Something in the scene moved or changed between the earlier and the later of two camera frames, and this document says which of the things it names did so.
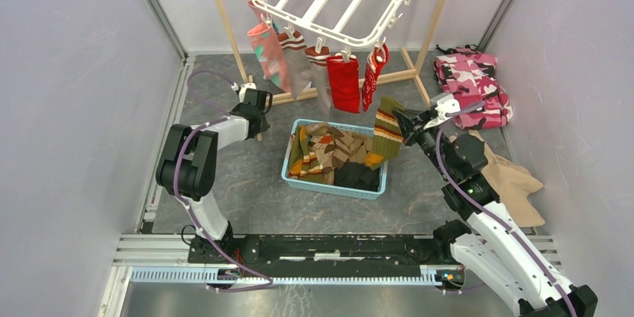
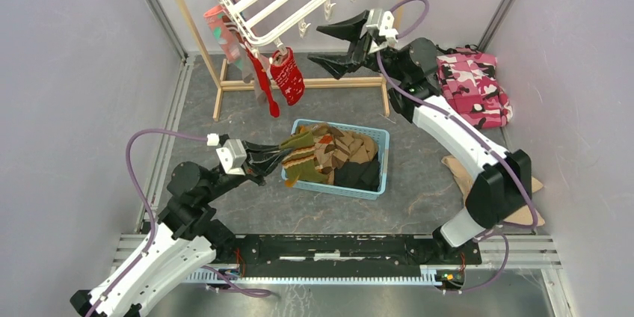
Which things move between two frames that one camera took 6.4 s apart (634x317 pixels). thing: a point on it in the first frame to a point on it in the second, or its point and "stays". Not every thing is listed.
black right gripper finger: x=408 y=120 to x=349 y=29
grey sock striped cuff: x=297 y=62 to x=248 y=72
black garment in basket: x=357 y=176 stays
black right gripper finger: x=407 y=128 to x=338 y=64
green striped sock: x=388 y=132 to x=298 y=161
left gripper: x=264 y=125 to x=258 y=170
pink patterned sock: x=268 y=56 to x=223 y=34
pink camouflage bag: x=469 y=75 stays
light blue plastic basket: x=342 y=191 stays
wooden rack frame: x=278 y=97 to x=225 y=83
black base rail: x=324 y=253 stays
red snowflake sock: x=378 y=56 to x=288 y=75
